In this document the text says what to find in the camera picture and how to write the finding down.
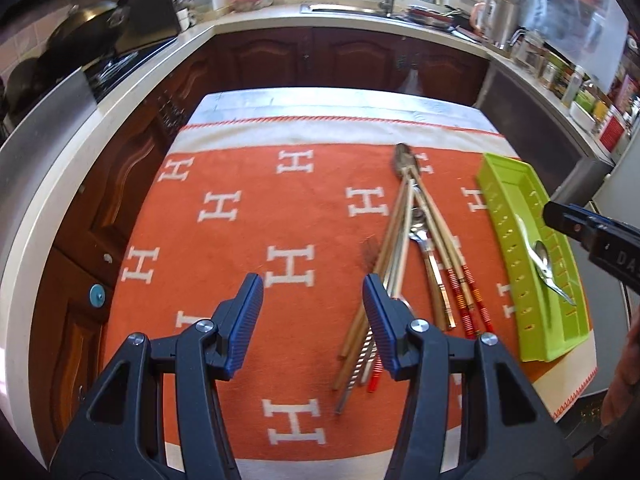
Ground bunch of chopsticks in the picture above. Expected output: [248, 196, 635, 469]
[332, 160, 496, 393]

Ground gold-handled small metal spoon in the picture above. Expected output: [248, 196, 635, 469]
[407, 225, 457, 331]

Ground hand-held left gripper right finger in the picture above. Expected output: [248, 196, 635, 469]
[362, 274, 586, 480]

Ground large metal spoon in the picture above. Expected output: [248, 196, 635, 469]
[392, 142, 426, 201]

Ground glass jar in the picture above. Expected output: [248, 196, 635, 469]
[510, 30, 546, 71]

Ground orange letter-print blanket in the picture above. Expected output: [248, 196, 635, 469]
[102, 116, 599, 480]

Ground grey appliance front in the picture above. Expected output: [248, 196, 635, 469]
[480, 65, 616, 196]

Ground dark stove back panel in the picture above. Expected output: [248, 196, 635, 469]
[115, 0, 182, 53]

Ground person's right forearm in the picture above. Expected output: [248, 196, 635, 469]
[600, 305, 640, 431]

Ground white kitchen countertop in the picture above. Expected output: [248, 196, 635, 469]
[0, 2, 616, 341]

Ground red-rimmed dish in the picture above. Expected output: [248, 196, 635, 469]
[407, 5, 456, 28]

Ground pale floral tablecloth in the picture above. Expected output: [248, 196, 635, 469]
[187, 87, 506, 133]

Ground row of seasoning containers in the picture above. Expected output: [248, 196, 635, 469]
[537, 52, 640, 146]

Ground steel kitchen sink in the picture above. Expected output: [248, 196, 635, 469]
[300, 2, 391, 15]

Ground green plastic utensil tray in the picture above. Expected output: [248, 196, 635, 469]
[475, 152, 591, 363]

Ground black frying pan with lid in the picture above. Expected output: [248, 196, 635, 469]
[45, 0, 182, 68]

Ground steel electric kettle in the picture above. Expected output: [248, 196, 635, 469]
[472, 0, 521, 46]

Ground stainless steel panel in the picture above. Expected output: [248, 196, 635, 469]
[0, 67, 98, 271]

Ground dark wooden kitchen cabinets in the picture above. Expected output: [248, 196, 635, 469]
[30, 27, 493, 461]

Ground black cooking pot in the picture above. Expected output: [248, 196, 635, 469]
[2, 57, 56, 121]

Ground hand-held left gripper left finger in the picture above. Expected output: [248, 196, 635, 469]
[50, 274, 264, 480]

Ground gas stove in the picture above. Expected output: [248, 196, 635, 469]
[85, 40, 176, 103]

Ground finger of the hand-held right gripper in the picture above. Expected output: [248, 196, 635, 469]
[542, 200, 601, 248]

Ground metal fork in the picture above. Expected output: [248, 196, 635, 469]
[334, 240, 383, 413]

